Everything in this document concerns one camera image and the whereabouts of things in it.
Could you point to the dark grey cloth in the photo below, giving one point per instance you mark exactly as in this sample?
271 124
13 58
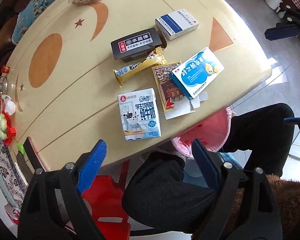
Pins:
24 168

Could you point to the white blue medicine box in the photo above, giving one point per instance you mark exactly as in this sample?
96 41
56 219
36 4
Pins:
176 24

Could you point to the white milk carton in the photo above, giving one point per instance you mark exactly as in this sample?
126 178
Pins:
139 115

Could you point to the gold snack wrapper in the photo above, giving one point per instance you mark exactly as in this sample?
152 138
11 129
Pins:
155 58

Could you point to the floral patterned sofa cover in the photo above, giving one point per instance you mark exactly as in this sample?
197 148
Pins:
12 185

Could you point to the small red cup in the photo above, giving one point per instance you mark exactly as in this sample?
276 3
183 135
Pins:
4 69

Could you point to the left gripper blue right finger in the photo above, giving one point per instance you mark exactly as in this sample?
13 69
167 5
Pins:
208 164

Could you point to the pink lined trash bin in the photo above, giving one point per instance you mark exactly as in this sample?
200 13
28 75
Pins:
212 133

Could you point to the blue plastic stool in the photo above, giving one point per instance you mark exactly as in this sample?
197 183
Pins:
193 175

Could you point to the blue floral seat cover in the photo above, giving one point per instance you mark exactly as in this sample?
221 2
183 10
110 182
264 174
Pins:
26 17

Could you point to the smartphone with pink case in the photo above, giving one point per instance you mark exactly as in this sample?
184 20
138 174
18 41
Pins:
33 155

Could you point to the brown fuzzy sleeve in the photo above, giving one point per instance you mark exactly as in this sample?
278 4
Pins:
287 194

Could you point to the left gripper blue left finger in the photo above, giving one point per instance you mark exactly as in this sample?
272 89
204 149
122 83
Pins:
91 166

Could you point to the brown leather sofa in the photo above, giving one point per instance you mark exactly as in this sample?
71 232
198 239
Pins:
2 37

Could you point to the brown patterned box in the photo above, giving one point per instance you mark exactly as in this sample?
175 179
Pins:
173 100

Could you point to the red plastic stool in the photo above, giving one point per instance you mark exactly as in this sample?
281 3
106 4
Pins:
105 200

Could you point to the white appliance by wall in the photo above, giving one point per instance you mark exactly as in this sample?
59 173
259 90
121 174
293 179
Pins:
273 4

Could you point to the black cardboard box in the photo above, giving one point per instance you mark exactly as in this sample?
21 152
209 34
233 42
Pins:
138 45

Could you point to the green clip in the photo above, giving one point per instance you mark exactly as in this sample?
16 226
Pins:
21 148

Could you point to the blue cartoon medicine box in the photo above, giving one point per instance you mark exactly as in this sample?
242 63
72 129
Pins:
195 74

